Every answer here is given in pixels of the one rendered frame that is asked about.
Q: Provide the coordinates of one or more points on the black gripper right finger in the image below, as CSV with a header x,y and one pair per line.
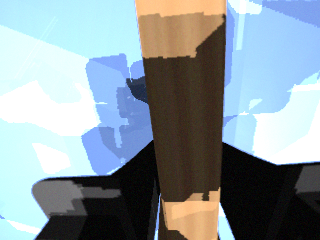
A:
x,y
255,193

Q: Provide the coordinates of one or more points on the wooden post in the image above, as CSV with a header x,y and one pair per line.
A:
x,y
162,235

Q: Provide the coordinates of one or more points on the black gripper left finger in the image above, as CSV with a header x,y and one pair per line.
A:
x,y
132,193

